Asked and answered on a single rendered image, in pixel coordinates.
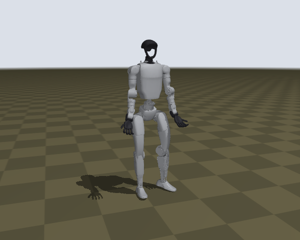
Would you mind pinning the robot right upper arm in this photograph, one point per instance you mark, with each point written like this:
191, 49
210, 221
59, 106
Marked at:
132, 82

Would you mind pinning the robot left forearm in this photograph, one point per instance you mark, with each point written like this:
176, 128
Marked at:
171, 103

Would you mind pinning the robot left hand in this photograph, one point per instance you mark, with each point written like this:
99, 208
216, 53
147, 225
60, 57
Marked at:
178, 120

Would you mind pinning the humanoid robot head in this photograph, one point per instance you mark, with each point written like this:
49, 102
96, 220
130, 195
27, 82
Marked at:
147, 45

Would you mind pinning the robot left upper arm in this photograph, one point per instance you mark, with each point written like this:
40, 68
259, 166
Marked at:
167, 80

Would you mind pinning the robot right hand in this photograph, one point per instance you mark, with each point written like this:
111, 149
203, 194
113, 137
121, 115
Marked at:
128, 125

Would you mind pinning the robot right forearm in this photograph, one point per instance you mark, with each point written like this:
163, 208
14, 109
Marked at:
131, 105

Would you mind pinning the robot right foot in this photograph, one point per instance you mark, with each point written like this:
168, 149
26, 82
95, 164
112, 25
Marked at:
141, 192

